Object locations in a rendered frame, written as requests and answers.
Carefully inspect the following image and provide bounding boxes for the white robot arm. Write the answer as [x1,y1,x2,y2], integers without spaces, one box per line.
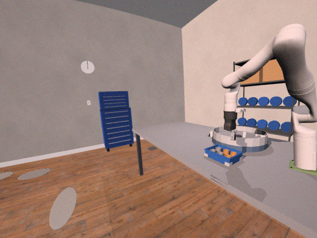
[221,24,317,170]

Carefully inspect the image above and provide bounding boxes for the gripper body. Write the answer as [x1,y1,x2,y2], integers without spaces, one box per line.
[224,103,246,131]

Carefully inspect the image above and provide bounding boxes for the blue crate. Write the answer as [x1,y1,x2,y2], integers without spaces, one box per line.
[204,144,242,167]

